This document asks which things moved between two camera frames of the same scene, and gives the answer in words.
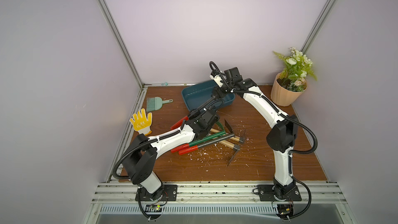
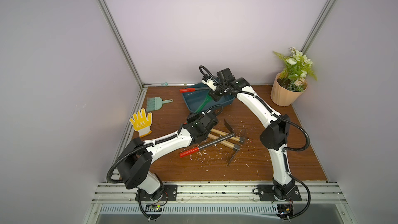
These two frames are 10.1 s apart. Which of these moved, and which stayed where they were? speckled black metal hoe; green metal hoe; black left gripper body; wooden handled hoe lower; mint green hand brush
Moved: speckled black metal hoe; green metal hoe
Stayed: mint green hand brush; wooden handled hoe lower; black left gripper body
